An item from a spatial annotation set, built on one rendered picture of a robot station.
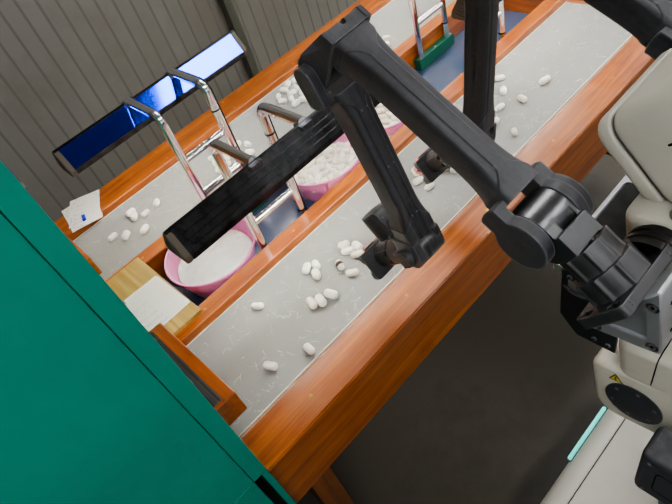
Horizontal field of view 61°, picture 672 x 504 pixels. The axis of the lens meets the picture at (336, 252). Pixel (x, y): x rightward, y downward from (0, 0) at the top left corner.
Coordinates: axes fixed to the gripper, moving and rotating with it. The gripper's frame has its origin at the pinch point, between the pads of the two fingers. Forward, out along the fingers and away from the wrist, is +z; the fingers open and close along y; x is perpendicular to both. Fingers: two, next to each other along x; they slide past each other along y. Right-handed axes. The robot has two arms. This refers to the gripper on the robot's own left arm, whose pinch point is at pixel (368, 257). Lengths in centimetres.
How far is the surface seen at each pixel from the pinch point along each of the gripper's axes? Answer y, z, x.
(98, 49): -24, 141, -120
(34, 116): 15, 147, -113
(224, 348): 34.3, 22.5, -3.7
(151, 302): 38, 39, -23
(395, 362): 10.7, 1.4, 22.1
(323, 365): 23.5, 1.6, 10.5
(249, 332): 27.5, 21.2, -2.6
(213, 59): -20, 42, -64
